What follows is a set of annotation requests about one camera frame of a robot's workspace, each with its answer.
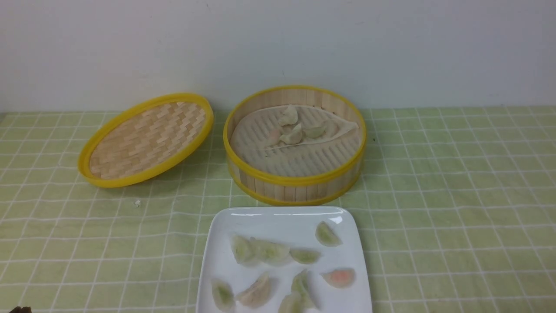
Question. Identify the pink dumpling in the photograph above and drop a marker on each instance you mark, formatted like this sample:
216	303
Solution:
274	137

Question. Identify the pale white dumpling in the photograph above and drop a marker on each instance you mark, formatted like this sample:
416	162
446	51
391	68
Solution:
330	128

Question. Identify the green dumpling plate top right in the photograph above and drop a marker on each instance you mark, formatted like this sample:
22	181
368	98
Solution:
326	236

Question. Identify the pale green dumpling plate middle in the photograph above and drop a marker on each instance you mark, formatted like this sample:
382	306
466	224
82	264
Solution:
269	252

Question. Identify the small green dumpling plate centre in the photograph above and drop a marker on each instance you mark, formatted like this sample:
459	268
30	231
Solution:
304	256

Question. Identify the white square plate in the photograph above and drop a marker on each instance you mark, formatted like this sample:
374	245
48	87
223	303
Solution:
294	226

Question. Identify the pink dumpling plate right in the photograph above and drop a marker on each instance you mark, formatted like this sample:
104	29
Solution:
339	278

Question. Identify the pinkish white dumpling plate bottom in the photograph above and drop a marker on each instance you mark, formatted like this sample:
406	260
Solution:
257	294

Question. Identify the green dumpling plate lower centre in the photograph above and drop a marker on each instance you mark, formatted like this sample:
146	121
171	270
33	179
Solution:
300	285

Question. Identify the green dumpling plate bottom edge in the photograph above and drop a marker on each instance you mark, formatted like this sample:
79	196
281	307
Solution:
292	303

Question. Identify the green dumpling plate bottom left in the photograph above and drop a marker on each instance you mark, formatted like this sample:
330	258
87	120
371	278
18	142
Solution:
223	295

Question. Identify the white dumpling centre steamer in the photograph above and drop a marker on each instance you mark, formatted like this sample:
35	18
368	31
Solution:
294	136

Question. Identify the white dumpling steamer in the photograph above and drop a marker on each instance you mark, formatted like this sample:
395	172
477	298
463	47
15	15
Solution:
294	136
289	116

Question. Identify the yellow rimmed bamboo steamer basket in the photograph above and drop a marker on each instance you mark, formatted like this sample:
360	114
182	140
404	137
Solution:
308	190

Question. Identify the white dumpling top steamer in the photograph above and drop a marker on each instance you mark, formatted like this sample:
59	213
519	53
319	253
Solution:
289	116

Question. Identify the pale green dumpling steamer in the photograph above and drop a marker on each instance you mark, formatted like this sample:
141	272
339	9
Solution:
314	132

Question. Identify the yellow rimmed bamboo steamer lid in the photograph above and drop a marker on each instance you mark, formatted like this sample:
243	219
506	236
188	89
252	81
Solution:
146	140

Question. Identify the green checkered tablecloth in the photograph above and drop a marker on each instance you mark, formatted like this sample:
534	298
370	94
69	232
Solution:
455	210

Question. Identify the dark object bottom left corner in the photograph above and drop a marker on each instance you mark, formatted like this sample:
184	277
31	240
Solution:
20	309

